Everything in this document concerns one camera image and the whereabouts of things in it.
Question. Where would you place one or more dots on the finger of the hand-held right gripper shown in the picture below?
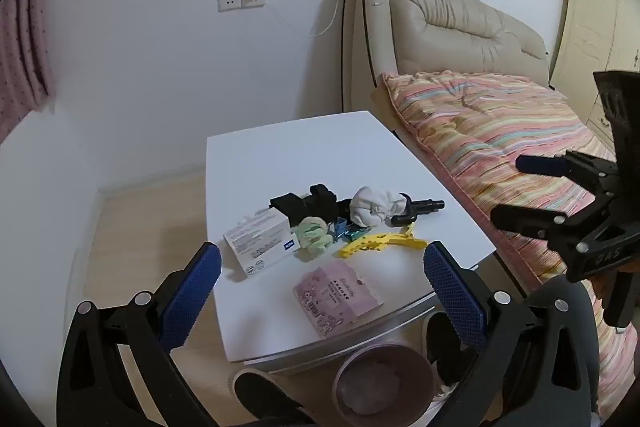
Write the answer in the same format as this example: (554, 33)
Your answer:
(540, 164)
(520, 219)

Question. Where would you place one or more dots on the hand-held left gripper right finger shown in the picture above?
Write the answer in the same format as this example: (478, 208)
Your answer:
(452, 292)

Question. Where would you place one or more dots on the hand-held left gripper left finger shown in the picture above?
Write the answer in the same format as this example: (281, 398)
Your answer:
(192, 292)

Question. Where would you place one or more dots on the white medicine box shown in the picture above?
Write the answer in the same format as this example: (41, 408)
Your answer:
(260, 239)

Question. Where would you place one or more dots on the black plastic pipe piece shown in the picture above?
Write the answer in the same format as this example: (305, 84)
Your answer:
(425, 205)

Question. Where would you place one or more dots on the yellow plastic clip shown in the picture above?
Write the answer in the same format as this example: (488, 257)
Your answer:
(360, 247)

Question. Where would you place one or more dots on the pink tissue packet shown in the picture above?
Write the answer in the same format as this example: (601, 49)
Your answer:
(335, 297)

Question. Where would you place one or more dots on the pink waste bin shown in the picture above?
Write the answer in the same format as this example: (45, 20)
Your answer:
(382, 387)

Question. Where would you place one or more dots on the white cloth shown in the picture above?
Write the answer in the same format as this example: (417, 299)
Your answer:
(370, 207)

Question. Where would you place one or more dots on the green hair claw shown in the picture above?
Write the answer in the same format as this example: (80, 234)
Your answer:
(312, 237)

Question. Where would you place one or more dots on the striped pink quilt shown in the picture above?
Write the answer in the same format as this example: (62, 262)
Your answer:
(500, 132)

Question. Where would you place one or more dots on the person's right shoe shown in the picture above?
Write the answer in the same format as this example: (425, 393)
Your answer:
(445, 347)

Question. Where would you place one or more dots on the person's shoe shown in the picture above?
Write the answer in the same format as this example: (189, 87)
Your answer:
(445, 347)
(262, 394)

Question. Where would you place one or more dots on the person's left shoe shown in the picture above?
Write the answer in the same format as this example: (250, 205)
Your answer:
(262, 394)

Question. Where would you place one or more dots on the blue binder clip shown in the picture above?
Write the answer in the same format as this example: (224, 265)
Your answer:
(341, 227)

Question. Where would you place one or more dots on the cream wardrobe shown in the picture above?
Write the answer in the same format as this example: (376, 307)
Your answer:
(590, 22)

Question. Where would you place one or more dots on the person's left leg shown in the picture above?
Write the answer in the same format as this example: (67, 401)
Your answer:
(295, 419)

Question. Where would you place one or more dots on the beige padded headboard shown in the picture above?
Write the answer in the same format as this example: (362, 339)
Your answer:
(450, 22)

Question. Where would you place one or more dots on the white table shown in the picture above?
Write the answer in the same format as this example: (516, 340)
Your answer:
(300, 147)

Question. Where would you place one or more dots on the pink curtain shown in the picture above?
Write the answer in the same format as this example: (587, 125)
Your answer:
(20, 47)

